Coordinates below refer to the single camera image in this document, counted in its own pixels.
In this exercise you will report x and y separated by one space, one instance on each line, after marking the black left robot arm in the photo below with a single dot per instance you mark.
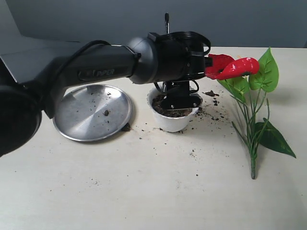
37 75

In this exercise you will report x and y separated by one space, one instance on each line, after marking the white flower pot with soil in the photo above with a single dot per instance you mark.
168 124

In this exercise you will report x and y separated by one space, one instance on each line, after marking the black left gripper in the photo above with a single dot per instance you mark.
180 93

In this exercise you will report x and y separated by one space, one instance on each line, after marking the round steel plate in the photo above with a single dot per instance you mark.
93 113

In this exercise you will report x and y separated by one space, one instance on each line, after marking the artificial red flower plant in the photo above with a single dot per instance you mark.
249 81

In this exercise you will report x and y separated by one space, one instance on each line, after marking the steel spoon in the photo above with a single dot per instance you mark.
167 23

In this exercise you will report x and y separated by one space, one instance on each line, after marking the soil clump by plate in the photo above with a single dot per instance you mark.
126 128

